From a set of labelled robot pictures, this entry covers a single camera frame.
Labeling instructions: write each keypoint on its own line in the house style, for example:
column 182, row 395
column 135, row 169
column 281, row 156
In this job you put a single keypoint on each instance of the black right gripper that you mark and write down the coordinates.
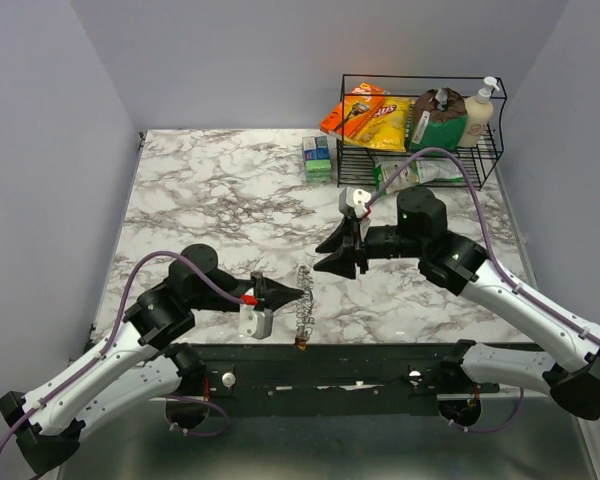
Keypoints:
column 340, row 240

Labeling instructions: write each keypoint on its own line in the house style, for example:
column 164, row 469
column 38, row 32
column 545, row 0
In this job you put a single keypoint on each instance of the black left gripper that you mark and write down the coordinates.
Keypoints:
column 272, row 294

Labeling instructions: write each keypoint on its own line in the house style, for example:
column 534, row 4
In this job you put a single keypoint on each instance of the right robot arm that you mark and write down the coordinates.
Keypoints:
column 566, row 365

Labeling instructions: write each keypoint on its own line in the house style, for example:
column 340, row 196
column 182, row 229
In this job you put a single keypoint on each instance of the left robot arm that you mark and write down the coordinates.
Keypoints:
column 139, row 358

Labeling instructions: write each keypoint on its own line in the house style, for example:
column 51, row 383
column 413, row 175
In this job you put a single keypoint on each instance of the green sponge pack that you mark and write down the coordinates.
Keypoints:
column 316, row 159

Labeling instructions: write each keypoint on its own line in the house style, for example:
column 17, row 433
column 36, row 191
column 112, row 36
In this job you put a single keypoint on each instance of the green white snack bag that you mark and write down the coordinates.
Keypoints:
column 419, row 172

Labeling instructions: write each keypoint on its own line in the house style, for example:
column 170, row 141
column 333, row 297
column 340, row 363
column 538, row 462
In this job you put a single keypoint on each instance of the yellow chips bag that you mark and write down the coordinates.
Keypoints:
column 386, row 129

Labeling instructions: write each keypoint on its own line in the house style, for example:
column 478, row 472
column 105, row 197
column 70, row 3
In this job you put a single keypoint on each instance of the orange razor package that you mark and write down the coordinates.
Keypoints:
column 346, row 121

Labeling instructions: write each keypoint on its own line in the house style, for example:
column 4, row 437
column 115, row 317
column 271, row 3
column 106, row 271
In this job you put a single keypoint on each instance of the brown green coffee bag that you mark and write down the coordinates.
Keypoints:
column 438, row 119

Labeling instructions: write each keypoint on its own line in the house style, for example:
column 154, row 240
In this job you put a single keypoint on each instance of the cream lotion pump bottle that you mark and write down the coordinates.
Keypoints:
column 479, row 109

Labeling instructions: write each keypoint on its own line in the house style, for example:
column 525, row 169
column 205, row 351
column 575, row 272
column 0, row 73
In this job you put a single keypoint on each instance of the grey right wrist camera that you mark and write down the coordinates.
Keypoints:
column 353, row 202

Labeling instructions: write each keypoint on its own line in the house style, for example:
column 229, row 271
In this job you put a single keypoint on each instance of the black mounting base rail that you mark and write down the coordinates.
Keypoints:
column 324, row 380

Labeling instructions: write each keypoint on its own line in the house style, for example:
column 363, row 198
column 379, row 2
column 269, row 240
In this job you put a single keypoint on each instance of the black wire rack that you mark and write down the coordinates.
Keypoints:
column 355, row 165

